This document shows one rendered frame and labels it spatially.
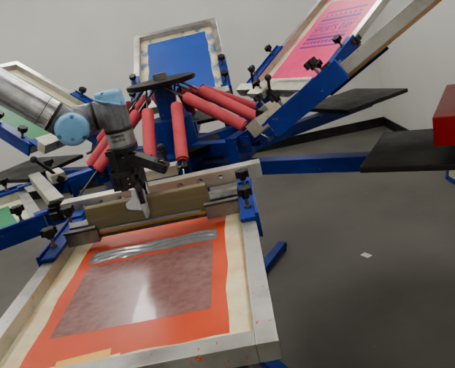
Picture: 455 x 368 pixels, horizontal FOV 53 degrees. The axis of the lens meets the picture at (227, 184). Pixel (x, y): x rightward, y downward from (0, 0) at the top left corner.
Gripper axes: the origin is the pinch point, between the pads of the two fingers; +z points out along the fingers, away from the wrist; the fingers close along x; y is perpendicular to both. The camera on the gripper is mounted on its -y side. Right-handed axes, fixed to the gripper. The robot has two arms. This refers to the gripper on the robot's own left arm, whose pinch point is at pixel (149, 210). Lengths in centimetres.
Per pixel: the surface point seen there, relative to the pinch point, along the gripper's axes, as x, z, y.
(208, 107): -63, -16, -19
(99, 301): 32.4, 7.5, 8.8
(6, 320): 38.4, 4.1, 26.8
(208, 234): 9.3, 6.8, -16.1
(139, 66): -182, -34, 26
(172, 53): -193, -36, 3
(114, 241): -0.7, 7.5, 12.9
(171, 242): 9.1, 6.9, -5.8
